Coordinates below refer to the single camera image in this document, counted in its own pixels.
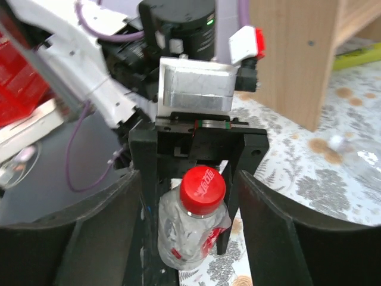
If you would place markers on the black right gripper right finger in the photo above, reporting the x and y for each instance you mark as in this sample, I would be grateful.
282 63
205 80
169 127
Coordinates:
290 244

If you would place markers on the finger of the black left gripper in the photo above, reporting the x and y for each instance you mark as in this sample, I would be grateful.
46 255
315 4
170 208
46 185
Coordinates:
154 271
243 151

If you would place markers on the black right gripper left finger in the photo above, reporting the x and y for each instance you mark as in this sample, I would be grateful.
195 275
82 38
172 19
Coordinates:
86 243

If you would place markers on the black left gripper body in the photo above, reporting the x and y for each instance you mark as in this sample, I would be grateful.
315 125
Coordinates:
190 142

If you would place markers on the clear bottle with red cap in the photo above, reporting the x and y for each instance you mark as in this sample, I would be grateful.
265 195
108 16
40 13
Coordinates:
191 217

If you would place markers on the clear bottle with white cap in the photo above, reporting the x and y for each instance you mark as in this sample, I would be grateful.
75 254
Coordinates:
360 156

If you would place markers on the floral patterned table mat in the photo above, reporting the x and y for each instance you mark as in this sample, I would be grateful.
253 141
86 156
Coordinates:
300 165

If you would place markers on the white flat device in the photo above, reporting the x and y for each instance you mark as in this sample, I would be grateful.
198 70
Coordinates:
18 135

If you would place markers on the white computer mouse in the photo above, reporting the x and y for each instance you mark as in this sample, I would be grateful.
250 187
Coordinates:
25 154

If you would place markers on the wooden shelf box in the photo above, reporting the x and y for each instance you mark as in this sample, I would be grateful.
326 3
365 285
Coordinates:
301 40

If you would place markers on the green object behind shelf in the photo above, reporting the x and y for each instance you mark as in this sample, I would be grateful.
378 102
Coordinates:
357 57

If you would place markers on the red plastic basket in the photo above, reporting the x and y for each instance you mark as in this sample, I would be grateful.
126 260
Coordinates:
22 87

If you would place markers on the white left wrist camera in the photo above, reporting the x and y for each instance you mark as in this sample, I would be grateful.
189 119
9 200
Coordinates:
206 87

